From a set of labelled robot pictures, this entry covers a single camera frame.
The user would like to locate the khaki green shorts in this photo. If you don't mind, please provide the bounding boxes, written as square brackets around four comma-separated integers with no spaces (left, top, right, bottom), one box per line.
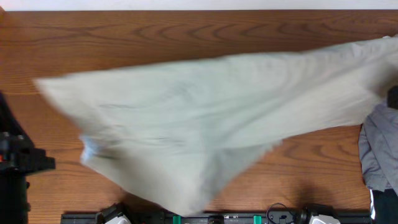
[35,37,397,215]

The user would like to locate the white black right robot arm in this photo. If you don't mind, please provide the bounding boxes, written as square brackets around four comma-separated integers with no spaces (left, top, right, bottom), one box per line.
[387,85,398,110]

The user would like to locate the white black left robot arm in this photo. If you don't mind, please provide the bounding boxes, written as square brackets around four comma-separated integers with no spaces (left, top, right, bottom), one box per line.
[1,95,55,224]

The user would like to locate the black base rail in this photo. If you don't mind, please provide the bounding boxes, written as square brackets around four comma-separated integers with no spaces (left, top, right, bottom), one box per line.
[60,203,373,224]

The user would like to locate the dark garment at edge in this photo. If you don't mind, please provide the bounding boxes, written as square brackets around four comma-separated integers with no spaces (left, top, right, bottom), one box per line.
[373,189,398,224]

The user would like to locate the grey shorts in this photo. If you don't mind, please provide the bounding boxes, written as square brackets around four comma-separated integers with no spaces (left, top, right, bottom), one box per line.
[358,101,397,192]

